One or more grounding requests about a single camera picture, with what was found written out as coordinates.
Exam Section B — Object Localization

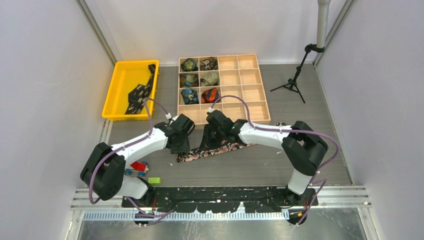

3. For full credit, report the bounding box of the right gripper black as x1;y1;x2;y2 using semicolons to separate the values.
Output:
199;124;226;151

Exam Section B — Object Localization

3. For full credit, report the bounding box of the pink floral black tie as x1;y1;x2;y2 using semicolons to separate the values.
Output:
175;122;289;164

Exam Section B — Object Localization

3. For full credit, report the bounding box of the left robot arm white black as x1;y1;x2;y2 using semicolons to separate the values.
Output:
80;114;195;207

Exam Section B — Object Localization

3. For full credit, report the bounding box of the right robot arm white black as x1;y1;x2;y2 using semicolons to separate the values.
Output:
206;108;328;205

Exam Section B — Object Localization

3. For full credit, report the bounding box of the orange navy striped rolled tie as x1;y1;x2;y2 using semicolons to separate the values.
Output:
201;87;221;104

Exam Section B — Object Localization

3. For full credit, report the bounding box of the blue paisley rolled tie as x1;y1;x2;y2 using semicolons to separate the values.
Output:
181;88;199;105

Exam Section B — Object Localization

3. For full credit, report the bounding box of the wooden compartment tray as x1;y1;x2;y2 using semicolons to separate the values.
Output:
177;54;271;125

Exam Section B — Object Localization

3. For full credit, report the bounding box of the olive paisley rolled tie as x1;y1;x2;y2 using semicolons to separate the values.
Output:
200;71;220;87

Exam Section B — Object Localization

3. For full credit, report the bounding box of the teal brown rolled tie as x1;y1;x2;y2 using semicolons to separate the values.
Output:
179;73;199;88

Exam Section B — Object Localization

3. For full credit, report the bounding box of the red toy truck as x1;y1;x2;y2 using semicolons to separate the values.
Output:
124;161;149;177

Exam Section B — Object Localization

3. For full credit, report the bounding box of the black patterned tie in bin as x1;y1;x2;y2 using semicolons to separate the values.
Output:
125;64;156;115

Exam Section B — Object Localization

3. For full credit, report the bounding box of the green block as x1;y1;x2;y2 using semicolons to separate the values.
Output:
147;177;162;185

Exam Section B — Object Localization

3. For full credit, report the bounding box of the dark brown floral rolled tie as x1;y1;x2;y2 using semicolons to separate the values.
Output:
199;56;219;71

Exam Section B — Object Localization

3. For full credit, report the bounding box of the dark green rolled tie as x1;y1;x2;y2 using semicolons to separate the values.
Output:
180;57;198;72

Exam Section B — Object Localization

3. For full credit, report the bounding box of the yellow plastic bin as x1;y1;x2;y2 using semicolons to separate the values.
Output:
101;59;160;121

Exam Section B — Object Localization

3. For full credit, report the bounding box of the black mini tripod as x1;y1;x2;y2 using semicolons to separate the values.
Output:
270;43;325;104

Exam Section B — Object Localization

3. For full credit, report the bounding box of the grey vertical pole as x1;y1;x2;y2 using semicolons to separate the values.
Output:
316;0;331;49

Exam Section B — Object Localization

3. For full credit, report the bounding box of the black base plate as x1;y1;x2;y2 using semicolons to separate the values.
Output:
134;186;318;214

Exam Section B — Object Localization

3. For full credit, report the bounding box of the aluminium rail frame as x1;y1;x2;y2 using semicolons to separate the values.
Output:
71;186;372;223

